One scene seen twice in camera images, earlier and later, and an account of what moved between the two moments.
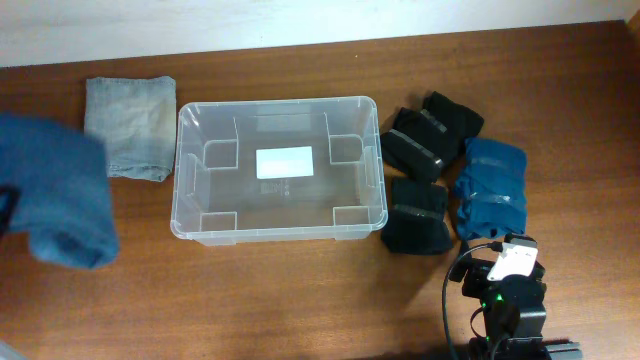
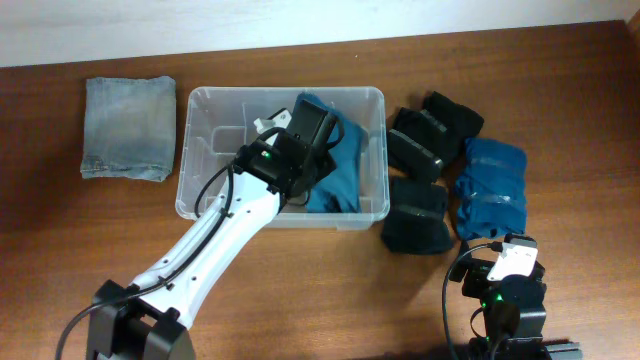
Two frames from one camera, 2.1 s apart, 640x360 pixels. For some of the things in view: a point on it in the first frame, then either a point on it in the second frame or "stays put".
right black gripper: [478, 280] stays put
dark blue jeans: [61, 176] to [339, 191]
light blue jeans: [135, 120] stays put
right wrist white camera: [518, 257] stays put
